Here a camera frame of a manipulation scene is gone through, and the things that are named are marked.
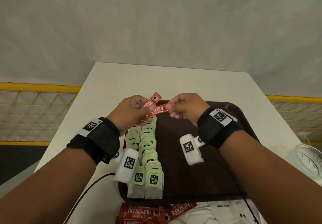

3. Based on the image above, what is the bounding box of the person's left hand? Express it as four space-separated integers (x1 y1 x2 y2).
105 95 155 137

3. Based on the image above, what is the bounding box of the person's right hand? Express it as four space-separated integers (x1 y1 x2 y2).
165 93 211 127

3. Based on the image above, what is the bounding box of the brown tray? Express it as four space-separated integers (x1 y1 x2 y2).
118 101 261 204

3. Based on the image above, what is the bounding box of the pile of red Nescafe sachets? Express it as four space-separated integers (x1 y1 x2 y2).
115 202 198 224

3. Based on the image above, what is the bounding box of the pile of white sugar sachets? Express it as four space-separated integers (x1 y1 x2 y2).
171 200 262 224

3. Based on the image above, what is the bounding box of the clear patterned glass cup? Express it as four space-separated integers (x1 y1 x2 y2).
294 143 322 179

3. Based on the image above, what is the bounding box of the person's left forearm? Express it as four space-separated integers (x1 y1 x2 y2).
0 147 97 224

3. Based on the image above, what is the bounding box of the person's right forearm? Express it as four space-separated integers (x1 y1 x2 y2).
219 130 322 224

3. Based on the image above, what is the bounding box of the black left wristband with markers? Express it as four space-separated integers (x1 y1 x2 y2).
66 117 121 166

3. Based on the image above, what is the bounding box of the black wristband with markers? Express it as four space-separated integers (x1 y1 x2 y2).
66 117 121 166
197 107 243 149

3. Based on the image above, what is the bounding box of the black right wristband with markers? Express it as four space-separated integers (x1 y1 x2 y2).
197 107 243 149

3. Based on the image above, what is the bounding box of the yellow mesh railing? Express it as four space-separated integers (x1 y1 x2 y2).
266 95 322 144
0 82 82 146

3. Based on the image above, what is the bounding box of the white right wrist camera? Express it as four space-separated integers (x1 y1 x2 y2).
179 134 206 166

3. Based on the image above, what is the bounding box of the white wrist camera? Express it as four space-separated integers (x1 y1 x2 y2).
113 147 139 183
179 134 206 166

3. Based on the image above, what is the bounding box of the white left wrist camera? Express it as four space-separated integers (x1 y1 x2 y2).
113 147 139 183

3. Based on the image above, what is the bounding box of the black left camera cable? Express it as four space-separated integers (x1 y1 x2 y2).
63 173 116 224

